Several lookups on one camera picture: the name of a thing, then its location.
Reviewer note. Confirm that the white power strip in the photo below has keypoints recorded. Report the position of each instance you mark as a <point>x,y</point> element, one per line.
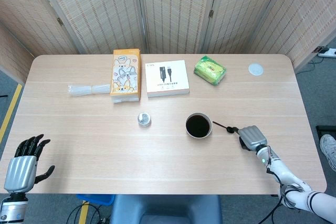
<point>329,53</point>

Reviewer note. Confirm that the black power plug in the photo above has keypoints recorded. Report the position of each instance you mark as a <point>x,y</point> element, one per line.
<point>320,49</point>

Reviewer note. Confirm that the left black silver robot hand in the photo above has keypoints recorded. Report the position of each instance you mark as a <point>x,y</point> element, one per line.
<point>19,172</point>

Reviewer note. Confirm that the small black spoon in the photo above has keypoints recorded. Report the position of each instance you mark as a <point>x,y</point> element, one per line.
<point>219,125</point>

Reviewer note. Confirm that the woven folding screen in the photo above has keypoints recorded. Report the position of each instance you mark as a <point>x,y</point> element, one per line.
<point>170,11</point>

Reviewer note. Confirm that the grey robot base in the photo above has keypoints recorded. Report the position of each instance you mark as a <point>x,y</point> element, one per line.
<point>165,208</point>

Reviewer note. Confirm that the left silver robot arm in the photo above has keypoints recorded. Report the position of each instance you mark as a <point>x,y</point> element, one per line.
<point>13,208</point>

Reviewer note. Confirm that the small round tin can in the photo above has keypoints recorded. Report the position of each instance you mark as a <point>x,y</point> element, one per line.
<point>144,119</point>

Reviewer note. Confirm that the black metal frame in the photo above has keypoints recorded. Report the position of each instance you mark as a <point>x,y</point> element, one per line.
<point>321,128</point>

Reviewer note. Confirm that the green tissue pack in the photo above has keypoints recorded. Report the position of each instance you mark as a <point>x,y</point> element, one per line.
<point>210,70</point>

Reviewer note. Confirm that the white round lid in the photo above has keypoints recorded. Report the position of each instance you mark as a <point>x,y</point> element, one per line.
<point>256,69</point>

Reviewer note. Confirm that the cup of dark coffee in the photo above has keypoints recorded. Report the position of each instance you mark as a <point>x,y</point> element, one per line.
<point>198,125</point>

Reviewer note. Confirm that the orange corgi tissue pack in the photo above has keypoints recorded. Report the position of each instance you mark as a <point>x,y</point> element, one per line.
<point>125,77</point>

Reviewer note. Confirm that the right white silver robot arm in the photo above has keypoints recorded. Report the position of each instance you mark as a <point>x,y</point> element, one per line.
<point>288,179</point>

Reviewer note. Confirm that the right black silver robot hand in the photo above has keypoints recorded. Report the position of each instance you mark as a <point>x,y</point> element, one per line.
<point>252,137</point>

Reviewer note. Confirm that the white sneaker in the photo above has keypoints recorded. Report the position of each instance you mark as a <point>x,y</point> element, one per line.
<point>328,148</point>

